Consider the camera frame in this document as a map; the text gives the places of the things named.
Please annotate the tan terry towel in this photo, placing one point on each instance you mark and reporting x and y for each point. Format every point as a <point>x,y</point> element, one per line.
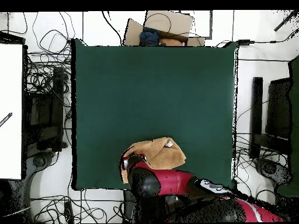
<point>168,156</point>

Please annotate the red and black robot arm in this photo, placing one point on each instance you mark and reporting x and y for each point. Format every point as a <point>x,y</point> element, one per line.
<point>172,182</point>

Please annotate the black power strip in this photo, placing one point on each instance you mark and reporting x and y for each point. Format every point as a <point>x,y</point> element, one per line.
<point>69,212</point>

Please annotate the dark green table cloth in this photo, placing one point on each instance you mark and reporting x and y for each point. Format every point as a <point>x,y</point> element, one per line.
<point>151,93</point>

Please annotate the black stand base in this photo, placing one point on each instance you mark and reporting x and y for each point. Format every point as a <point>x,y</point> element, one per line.
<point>271,169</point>
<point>40,161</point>

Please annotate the black marker pen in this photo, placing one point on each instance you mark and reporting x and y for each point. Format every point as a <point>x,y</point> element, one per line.
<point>5,119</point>

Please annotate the white board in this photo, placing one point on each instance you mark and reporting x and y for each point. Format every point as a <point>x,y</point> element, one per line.
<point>10,105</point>

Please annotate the dark blue garment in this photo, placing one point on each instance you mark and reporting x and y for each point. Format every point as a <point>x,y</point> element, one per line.
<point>149,37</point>

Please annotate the orange garment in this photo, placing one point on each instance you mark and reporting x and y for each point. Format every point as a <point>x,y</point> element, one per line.
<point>170,42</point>

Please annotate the black upright bar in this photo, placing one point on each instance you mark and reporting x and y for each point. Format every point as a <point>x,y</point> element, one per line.
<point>256,112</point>

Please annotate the brown cardboard box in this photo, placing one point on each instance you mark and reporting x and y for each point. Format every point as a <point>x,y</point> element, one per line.
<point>177,23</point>

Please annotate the black power adapter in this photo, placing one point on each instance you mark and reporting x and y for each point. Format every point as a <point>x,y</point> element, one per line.
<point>245,42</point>

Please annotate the black rod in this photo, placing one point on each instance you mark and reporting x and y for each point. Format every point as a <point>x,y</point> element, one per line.
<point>286,21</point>

